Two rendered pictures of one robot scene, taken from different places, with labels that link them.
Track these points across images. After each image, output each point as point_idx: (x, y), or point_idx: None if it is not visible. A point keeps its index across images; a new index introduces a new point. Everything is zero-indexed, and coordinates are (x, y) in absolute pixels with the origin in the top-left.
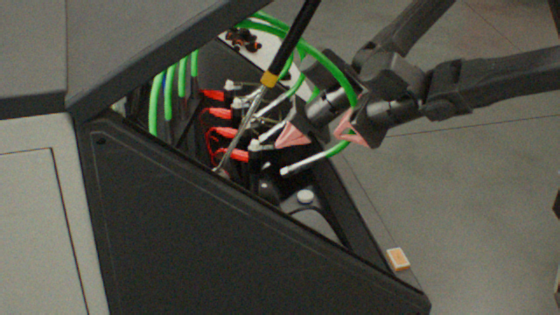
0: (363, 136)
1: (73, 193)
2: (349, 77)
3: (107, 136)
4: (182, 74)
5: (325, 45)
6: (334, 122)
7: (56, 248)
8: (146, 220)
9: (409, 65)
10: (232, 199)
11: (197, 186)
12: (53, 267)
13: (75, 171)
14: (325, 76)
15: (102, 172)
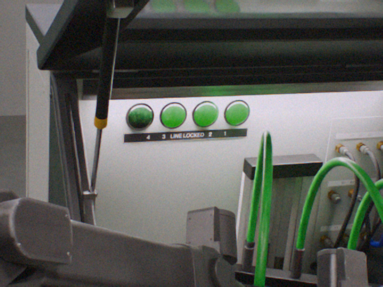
0: None
1: (46, 128)
2: None
3: (52, 93)
4: (351, 229)
5: (355, 251)
6: None
7: (43, 167)
8: (54, 185)
9: (210, 231)
10: (69, 212)
11: (63, 178)
12: (41, 183)
13: (47, 111)
14: (318, 275)
15: (50, 122)
